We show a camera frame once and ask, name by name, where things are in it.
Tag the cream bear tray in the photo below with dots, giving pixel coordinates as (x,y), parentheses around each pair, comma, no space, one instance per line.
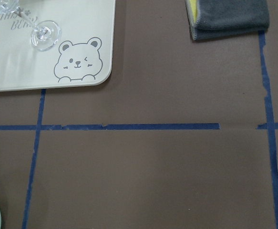
(81,57)

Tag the grey folded cloth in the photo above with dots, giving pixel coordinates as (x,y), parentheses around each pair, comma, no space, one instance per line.
(211,19)

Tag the clear wine glass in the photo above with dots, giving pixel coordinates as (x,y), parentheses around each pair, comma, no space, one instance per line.
(44,34)

